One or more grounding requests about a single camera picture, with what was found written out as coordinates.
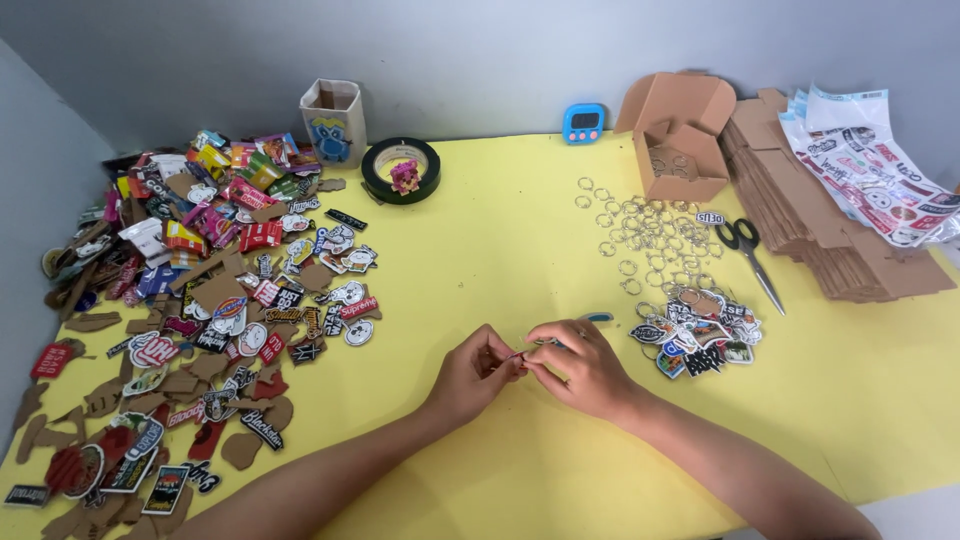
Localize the stack of flat cardboard boxes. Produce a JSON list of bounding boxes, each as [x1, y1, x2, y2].
[[718, 87, 958, 304]]

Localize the open brown cardboard box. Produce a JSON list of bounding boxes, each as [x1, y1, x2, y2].
[[613, 71, 738, 204]]

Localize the pile of plastic sticker sheets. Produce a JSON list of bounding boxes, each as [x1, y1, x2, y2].
[[777, 84, 960, 249]]

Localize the heap of sticker cardboard tags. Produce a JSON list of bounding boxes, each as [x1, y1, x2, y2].
[[3, 129, 384, 540]]

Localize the pile of finished sticker keychains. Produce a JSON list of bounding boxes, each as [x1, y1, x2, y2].
[[628, 288, 764, 381]]

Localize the cardboard cup with blue owl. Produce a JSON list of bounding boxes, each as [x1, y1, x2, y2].
[[299, 78, 369, 170]]

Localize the key rings inside box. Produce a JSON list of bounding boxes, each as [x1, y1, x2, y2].
[[648, 153, 691, 181]]

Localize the black handled scissors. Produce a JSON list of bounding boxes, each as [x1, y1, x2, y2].
[[714, 218, 787, 317]]

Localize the pink pixel block figure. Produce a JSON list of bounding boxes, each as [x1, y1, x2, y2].
[[389, 159, 423, 198]]

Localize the yellow table cover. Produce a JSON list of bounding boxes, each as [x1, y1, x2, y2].
[[0, 132, 960, 540]]

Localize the person's right hand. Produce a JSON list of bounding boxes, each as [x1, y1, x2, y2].
[[522, 318, 648, 423]]

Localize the blue handled small tool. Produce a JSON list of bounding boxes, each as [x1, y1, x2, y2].
[[534, 312, 615, 350]]

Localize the person's left hand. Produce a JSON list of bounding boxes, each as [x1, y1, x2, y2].
[[424, 324, 528, 430]]

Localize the pile of metal key rings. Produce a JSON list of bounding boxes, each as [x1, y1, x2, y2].
[[573, 176, 727, 320]]

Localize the blue digital timer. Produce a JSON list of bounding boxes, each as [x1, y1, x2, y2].
[[562, 102, 606, 146]]

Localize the black tape roll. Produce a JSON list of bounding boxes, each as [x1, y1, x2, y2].
[[360, 136, 442, 206]]

